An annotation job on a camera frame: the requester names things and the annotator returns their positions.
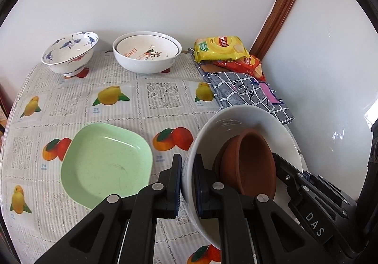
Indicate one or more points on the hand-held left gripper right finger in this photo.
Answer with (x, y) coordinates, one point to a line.
(196, 190)

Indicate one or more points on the small brown bowl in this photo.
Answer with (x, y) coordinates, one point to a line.
(251, 163)

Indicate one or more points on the white bowl with orange print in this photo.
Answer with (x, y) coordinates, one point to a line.
(156, 45)

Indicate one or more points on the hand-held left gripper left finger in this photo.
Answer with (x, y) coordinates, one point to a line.
(177, 190)

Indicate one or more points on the red chip bag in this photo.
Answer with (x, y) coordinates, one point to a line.
(248, 64)

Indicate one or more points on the grey checked cloth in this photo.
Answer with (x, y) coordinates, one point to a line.
(233, 89)

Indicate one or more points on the fruit print tablecloth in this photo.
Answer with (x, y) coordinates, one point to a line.
(73, 104)

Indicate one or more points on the brown wooden door frame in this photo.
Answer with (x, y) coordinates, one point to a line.
(283, 1)

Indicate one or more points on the blue patterned white bowl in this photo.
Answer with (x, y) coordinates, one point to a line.
(68, 60)

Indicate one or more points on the green square plate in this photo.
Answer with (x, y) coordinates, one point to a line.
(103, 163)

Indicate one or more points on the yellow chip bag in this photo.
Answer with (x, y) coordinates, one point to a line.
(218, 48)

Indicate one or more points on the small white bowl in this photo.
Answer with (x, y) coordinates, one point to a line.
(212, 134)

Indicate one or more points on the large white bowl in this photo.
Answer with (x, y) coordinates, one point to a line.
(141, 64)

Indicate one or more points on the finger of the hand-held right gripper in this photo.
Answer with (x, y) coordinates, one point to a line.
(288, 174)

